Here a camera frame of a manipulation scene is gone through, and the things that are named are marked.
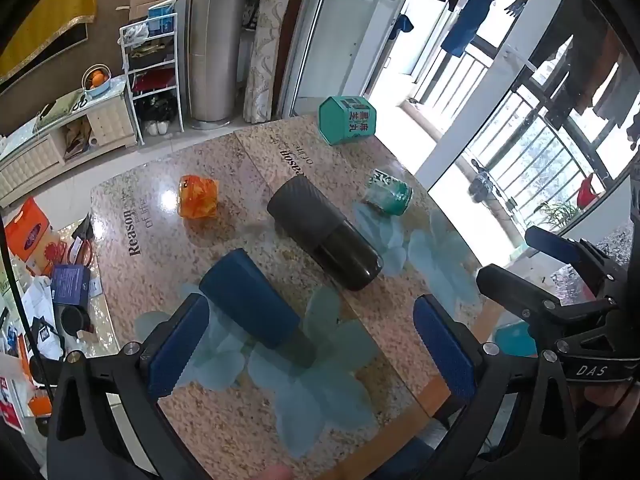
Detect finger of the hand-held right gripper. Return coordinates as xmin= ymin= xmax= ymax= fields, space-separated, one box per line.
xmin=524 ymin=226 xmax=629 ymax=292
xmin=476 ymin=264 xmax=620 ymax=347

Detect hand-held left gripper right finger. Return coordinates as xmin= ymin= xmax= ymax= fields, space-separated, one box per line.
xmin=413 ymin=294 xmax=582 ymax=480

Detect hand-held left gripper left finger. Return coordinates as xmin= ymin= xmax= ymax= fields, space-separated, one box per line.
xmin=46 ymin=292 xmax=211 ymax=480

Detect blue cup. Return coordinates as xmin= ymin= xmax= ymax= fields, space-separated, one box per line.
xmin=199 ymin=248 xmax=317 ymax=369

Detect orange translucent cup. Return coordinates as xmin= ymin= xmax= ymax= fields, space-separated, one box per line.
xmin=178 ymin=174 xmax=220 ymax=220

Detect dark grey ribbed cup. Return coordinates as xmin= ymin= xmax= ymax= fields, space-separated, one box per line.
xmin=266 ymin=175 xmax=385 ymax=292

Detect potted green plant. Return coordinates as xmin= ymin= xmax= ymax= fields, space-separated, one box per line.
xmin=535 ymin=199 xmax=582 ymax=232

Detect teal stool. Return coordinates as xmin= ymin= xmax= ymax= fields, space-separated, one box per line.
xmin=494 ymin=321 xmax=539 ymax=357

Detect red plastic object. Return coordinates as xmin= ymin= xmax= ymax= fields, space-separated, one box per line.
xmin=576 ymin=173 xmax=605 ymax=209

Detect pair of slippers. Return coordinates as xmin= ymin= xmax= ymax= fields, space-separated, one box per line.
xmin=467 ymin=159 xmax=495 ymax=203

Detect black mug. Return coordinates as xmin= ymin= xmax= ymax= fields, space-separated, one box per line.
xmin=59 ymin=304 xmax=94 ymax=337

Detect dark blue box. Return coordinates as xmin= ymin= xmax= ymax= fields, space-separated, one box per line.
xmin=49 ymin=263 xmax=92 ymax=307

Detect balcony railing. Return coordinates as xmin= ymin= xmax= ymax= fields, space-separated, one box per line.
xmin=415 ymin=35 xmax=608 ymax=221

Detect green drink can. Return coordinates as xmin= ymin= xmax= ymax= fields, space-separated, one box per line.
xmin=360 ymin=168 xmax=414 ymax=216

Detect orange paper bag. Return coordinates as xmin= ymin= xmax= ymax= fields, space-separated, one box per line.
xmin=4 ymin=197 xmax=69 ymax=277

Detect hanging dark garments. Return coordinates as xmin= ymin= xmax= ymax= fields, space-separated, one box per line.
xmin=530 ymin=25 xmax=640 ymax=133

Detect white tufted cabinet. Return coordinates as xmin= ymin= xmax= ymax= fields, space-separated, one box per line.
xmin=0 ymin=75 xmax=139 ymax=207

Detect teal hexagonal tin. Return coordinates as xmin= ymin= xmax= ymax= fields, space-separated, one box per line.
xmin=318 ymin=95 xmax=377 ymax=146

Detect hanging blue garment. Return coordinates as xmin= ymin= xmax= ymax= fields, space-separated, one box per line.
xmin=439 ymin=0 xmax=507 ymax=59

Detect bowl of oranges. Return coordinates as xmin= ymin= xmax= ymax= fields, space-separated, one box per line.
xmin=82 ymin=64 xmax=113 ymax=99

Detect white shelf rack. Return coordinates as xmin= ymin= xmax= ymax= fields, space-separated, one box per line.
xmin=119 ymin=24 xmax=182 ymax=147

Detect grey standing air conditioner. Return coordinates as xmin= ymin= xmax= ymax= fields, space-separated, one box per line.
xmin=187 ymin=0 xmax=252 ymax=124

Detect beige patterned curtain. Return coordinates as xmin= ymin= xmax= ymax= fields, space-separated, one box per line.
xmin=243 ymin=0 xmax=302 ymax=124

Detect open cardboard box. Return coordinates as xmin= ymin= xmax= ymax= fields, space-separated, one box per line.
xmin=116 ymin=0 xmax=179 ymax=37

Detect yellow cloth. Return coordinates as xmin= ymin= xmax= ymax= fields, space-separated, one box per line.
xmin=0 ymin=0 xmax=99 ymax=83

